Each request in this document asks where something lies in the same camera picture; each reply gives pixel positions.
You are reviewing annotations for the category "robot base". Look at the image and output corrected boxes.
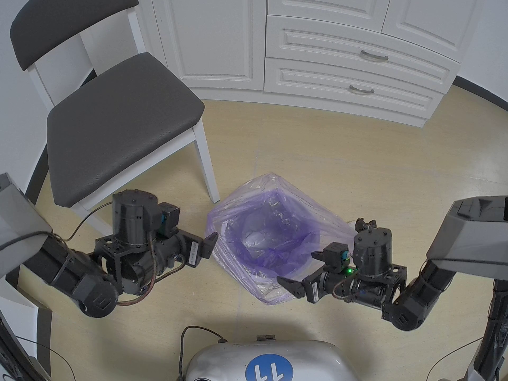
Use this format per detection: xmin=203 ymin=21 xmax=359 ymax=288
xmin=187 ymin=334 xmax=360 ymax=381

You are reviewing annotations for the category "white wardrobe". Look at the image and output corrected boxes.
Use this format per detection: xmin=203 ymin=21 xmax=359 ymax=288
xmin=135 ymin=0 xmax=487 ymax=128

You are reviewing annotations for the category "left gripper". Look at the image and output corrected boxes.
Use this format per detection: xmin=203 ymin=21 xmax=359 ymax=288
xmin=153 ymin=230 xmax=220 ymax=271

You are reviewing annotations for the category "black cable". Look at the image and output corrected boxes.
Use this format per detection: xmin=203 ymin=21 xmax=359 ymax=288
xmin=179 ymin=325 xmax=228 ymax=381

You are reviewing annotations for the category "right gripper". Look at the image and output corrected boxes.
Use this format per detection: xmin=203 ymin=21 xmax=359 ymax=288
xmin=276 ymin=251 xmax=352 ymax=305

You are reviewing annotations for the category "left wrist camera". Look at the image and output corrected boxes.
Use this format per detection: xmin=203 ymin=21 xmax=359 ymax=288
xmin=159 ymin=203 xmax=180 ymax=238

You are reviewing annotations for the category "purple plastic bag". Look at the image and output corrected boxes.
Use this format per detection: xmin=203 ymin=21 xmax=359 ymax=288
xmin=204 ymin=172 xmax=360 ymax=305

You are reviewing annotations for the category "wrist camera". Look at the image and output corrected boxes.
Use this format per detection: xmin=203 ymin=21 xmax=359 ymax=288
xmin=322 ymin=242 xmax=353 ymax=274
xmin=159 ymin=203 xmax=180 ymax=238

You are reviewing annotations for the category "dark grey white chair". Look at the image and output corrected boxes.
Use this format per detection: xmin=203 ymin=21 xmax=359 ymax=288
xmin=10 ymin=0 xmax=220 ymax=234

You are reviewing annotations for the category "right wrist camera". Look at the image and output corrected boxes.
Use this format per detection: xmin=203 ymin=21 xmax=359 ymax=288
xmin=322 ymin=242 xmax=353 ymax=274

